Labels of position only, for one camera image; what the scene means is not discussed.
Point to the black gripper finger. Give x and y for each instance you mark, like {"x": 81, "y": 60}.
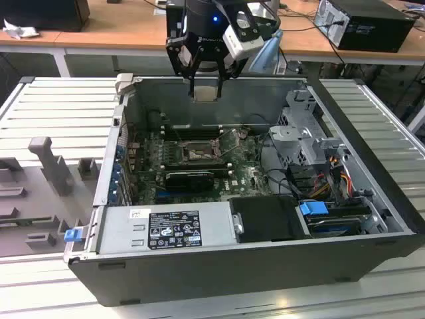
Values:
{"x": 219, "y": 86}
{"x": 196, "y": 66}

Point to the silver square CPU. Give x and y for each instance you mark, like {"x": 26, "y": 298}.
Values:
{"x": 206, "y": 93}

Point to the black RAM slot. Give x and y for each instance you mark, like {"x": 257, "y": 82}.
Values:
{"x": 219, "y": 172}
{"x": 192, "y": 129}
{"x": 192, "y": 135}
{"x": 196, "y": 165}

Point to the CPU socket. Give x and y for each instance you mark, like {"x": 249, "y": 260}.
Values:
{"x": 199, "y": 154}

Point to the wooden desk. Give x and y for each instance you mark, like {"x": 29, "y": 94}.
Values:
{"x": 116, "y": 30}
{"x": 305, "y": 40}

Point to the silver metal disk bay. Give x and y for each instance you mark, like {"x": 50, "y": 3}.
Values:
{"x": 299, "y": 136}

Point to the green motherboard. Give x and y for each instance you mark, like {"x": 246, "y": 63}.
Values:
{"x": 245, "y": 179}

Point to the black graphics card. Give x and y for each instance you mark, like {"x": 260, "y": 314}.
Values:
{"x": 189, "y": 182}

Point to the blue card retainer strip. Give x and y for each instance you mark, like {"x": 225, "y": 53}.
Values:
{"x": 116, "y": 176}

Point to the black plastic shroud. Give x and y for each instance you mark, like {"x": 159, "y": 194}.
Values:
{"x": 265, "y": 219}

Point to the hard disk in blue carrier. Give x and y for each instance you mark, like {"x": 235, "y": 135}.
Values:
{"x": 313, "y": 211}

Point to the black box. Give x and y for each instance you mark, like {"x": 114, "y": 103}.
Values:
{"x": 43, "y": 13}

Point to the black desktop computer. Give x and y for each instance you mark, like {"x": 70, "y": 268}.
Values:
{"x": 375, "y": 33}

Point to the silver power supply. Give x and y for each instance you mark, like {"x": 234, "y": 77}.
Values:
{"x": 116, "y": 232}

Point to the crumpled white paper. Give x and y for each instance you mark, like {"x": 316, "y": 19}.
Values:
{"x": 20, "y": 30}

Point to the black open PC case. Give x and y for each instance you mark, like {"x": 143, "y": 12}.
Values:
{"x": 232, "y": 276}

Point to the blue plastic case latch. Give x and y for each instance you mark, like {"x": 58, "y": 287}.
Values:
{"x": 72, "y": 235}

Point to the grey parts rack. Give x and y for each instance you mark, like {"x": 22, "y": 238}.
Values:
{"x": 33, "y": 206}

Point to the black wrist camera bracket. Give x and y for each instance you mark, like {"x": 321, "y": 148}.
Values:
{"x": 172, "y": 56}

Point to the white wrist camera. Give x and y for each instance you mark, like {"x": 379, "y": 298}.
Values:
{"x": 242, "y": 43}

